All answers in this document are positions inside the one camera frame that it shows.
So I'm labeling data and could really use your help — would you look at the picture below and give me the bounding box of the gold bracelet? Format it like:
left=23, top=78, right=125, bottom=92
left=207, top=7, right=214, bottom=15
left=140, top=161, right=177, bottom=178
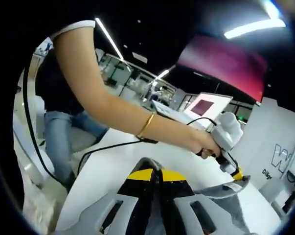
left=136, top=112, right=156, bottom=138

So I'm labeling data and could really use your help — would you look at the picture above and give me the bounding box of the large pink wall screen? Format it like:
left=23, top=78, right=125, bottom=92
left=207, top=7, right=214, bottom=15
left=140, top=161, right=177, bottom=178
left=176, top=34, right=268, bottom=103

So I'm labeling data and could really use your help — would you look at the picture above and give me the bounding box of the open silver laptop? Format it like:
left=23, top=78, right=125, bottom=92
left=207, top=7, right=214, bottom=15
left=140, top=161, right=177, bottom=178
left=152, top=92, right=233, bottom=125

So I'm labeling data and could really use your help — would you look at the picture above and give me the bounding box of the grey towel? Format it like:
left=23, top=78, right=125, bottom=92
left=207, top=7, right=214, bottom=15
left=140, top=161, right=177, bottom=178
left=136, top=157, right=252, bottom=235

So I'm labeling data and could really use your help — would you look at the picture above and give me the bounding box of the person's left hand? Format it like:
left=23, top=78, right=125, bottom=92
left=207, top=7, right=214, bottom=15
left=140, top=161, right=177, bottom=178
left=190, top=128, right=223, bottom=160

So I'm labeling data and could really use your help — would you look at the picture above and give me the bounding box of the ceiling light strip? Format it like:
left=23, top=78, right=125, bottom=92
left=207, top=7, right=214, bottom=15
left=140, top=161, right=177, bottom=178
left=153, top=70, right=170, bottom=80
left=95, top=17, right=125, bottom=61
left=224, top=19, right=286, bottom=39

